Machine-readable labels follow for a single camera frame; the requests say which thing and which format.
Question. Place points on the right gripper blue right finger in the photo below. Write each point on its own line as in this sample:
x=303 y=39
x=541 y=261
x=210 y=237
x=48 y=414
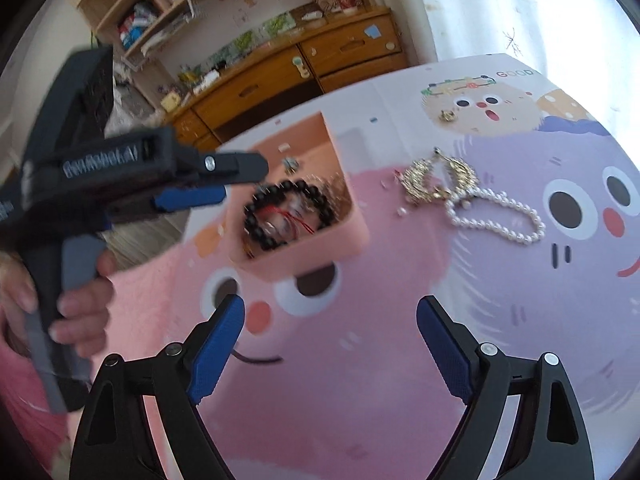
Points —
x=479 y=375

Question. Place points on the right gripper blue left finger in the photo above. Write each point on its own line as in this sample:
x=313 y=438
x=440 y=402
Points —
x=183 y=375

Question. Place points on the wooden wall shelf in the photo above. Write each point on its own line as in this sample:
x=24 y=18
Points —
x=166 y=44

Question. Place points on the cartoon printed bed sheet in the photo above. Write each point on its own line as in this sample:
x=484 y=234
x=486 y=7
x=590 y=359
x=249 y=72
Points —
x=331 y=378

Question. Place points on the white floral curtain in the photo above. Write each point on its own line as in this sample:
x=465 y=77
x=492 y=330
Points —
x=589 y=48

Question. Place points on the wooden desk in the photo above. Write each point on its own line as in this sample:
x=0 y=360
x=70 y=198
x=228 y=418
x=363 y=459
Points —
x=301 y=65

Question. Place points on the person's left hand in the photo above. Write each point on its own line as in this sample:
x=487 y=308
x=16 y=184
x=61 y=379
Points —
x=84 y=310

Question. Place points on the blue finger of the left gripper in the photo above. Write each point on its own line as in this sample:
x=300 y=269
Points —
x=178 y=199
x=221 y=168

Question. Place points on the gold rhinestone hair clip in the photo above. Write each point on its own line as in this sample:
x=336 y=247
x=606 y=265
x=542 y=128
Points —
x=436 y=178

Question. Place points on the pink jewelry box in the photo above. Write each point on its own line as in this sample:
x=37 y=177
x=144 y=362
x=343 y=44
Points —
x=303 y=215

